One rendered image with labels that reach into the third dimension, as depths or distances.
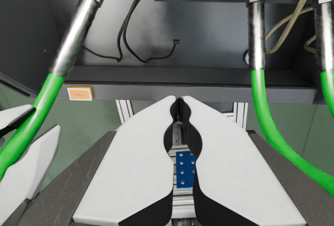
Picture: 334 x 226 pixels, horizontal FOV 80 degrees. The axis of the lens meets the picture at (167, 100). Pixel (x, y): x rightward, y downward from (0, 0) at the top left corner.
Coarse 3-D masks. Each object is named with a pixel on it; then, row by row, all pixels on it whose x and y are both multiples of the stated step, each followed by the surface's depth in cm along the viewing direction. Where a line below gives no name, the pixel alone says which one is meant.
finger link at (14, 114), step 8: (0, 112) 16; (8, 112) 16; (16, 112) 16; (24, 112) 16; (32, 112) 17; (0, 120) 15; (8, 120) 15; (16, 120) 15; (24, 120) 16; (0, 128) 15; (8, 128) 15; (16, 128) 16; (0, 136) 16; (0, 144) 19
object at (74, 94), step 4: (72, 92) 44; (76, 92) 44; (80, 92) 44; (84, 92) 44; (88, 92) 44; (72, 96) 45; (76, 96) 45; (80, 96) 45; (84, 96) 45; (88, 96) 45; (92, 96) 46
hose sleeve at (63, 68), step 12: (84, 0) 19; (84, 12) 19; (72, 24) 18; (84, 24) 19; (72, 36) 18; (84, 36) 19; (60, 48) 18; (72, 48) 18; (60, 60) 18; (72, 60) 19; (60, 72) 18
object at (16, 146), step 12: (48, 84) 18; (60, 84) 18; (48, 96) 18; (36, 108) 17; (48, 108) 18; (36, 120) 17; (24, 132) 16; (36, 132) 17; (12, 144) 15; (24, 144) 16; (0, 156) 14; (12, 156) 15; (0, 168) 14; (0, 180) 14
